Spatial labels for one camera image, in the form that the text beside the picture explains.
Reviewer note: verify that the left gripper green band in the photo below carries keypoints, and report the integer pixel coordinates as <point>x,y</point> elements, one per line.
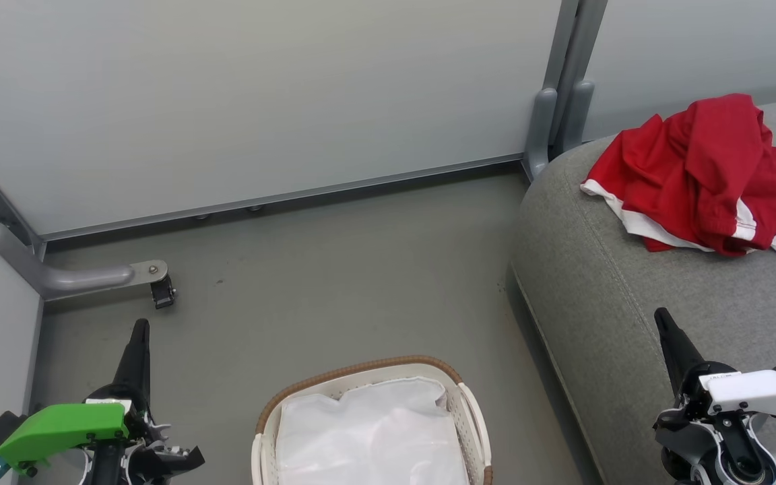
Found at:
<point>65,428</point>

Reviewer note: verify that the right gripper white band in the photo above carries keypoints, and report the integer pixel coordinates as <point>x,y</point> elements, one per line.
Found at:
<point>758,392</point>

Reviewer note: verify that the red white-trimmed sports garment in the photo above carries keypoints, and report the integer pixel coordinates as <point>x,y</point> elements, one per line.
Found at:
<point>704,168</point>

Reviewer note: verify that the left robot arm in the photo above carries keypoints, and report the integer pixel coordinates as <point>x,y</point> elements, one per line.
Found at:
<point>108,466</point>

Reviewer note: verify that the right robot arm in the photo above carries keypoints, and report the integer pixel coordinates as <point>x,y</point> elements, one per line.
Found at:
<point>738,465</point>

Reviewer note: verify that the white laundry basket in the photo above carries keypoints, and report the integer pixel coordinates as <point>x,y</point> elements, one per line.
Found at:
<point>472,431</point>

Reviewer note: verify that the white cloth in basket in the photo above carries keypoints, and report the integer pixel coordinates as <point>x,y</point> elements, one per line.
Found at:
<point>368,438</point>

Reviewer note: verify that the grey fabric sofa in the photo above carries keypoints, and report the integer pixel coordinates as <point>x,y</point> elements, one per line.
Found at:
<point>630,316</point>

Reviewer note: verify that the black caster wheel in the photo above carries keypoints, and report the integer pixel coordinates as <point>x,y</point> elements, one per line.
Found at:
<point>162,293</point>

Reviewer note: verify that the grey partition foot bar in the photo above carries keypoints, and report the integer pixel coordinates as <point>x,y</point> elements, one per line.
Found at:
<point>71,277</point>

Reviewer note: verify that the grey partition bottom rail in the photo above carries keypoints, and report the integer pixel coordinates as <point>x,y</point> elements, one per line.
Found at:
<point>280,197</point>

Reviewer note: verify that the grey partition corner post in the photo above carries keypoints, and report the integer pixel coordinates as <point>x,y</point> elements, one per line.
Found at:
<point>563,94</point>

